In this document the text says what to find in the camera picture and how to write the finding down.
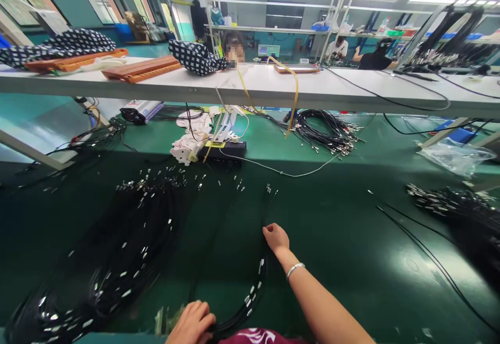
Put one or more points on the person's right hand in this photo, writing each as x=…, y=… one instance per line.
x=278, y=238

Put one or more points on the person's left hand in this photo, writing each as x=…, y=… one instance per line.
x=187, y=322

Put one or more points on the person's right fingers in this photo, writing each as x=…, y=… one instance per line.
x=268, y=230

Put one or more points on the person's left fingers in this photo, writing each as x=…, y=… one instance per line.
x=205, y=318

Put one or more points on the person's body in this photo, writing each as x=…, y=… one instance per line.
x=258, y=337

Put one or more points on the white plastic stand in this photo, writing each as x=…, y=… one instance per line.
x=224, y=127

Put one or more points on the white cloth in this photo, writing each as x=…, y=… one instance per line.
x=193, y=119

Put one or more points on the white workbench shelf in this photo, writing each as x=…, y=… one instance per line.
x=273, y=86

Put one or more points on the flat wooden tray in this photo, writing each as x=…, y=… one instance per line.
x=297, y=69

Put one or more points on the silver metal box device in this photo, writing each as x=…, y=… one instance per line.
x=144, y=109

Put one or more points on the small monitor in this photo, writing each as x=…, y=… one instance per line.
x=269, y=51

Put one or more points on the small dotted dark cloth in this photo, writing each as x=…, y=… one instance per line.
x=191, y=56

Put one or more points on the black wiring harness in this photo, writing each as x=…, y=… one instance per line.
x=101, y=133

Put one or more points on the metal rack shelf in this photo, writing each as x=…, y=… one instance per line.
x=273, y=29

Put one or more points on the clear plastic bag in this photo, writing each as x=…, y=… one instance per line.
x=457, y=154

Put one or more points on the short orange wooden block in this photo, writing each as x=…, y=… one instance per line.
x=144, y=68

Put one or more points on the black hand tool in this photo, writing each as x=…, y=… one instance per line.
x=414, y=75

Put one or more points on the blue box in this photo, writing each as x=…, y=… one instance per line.
x=461, y=133

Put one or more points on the cream glove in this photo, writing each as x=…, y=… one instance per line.
x=106, y=62

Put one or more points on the long orange wooden block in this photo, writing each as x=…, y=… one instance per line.
x=78, y=60

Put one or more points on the large dotted dark cloth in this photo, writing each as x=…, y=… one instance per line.
x=66, y=43

